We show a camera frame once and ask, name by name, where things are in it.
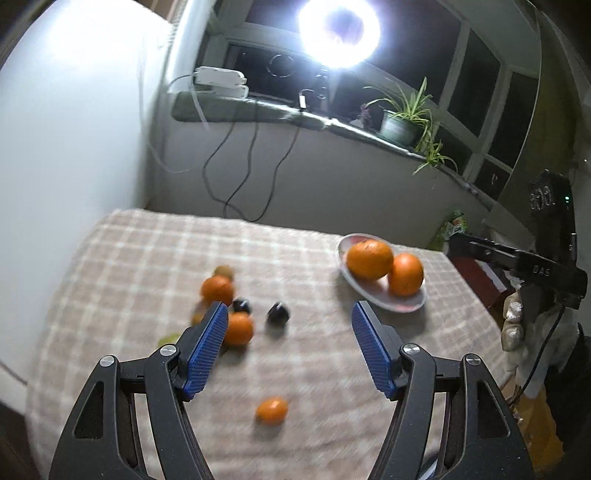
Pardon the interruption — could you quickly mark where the white floral plate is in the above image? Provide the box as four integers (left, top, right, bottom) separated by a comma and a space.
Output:
337, 234, 426, 313

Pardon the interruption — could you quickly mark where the black cable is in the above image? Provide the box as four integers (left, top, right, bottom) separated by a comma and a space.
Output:
203, 99, 259, 217
224, 108, 302, 222

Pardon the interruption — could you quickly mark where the grey-green windowsill cover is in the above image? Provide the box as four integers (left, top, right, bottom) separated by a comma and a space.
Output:
172, 90, 499, 208

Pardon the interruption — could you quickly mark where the person's right hand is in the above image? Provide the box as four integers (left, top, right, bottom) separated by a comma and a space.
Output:
501, 288, 578, 398

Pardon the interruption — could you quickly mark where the white power adapter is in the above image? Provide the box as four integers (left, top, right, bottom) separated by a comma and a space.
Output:
194, 67, 247, 87

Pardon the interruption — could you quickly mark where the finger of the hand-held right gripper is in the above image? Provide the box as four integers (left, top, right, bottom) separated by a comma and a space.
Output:
449, 232, 536, 274

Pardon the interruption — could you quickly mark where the medium orange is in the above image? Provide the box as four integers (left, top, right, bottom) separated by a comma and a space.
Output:
388, 253, 424, 297

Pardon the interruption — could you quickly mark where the checked beige tablecloth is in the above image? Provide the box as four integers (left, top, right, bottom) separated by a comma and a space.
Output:
25, 208, 509, 480

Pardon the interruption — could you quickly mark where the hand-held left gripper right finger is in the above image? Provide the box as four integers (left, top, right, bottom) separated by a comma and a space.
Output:
352, 301, 536, 480

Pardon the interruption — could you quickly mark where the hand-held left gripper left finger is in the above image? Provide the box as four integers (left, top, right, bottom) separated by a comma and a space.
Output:
48, 302, 229, 480

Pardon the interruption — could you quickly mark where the spider plant in grey pot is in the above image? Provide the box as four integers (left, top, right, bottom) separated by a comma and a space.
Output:
365, 76, 458, 176

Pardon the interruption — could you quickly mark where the white cable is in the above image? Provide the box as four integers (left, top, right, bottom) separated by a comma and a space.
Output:
147, 74, 211, 175

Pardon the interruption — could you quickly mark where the white window frame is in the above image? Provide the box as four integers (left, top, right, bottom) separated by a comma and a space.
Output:
203, 0, 541, 199

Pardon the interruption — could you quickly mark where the small orange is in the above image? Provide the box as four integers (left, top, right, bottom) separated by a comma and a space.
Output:
224, 312, 255, 348
201, 275, 235, 308
255, 398, 289, 425

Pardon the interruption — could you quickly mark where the colourful snack packet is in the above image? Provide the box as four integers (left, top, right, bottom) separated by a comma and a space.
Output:
431, 210, 468, 252

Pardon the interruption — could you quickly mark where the large orange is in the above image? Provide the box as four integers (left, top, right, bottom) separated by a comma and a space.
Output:
346, 240, 394, 282

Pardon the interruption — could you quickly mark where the ring light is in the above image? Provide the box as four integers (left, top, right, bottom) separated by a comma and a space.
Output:
295, 0, 384, 70

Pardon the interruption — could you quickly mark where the red box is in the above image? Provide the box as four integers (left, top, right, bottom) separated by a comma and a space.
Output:
450, 256, 506, 308

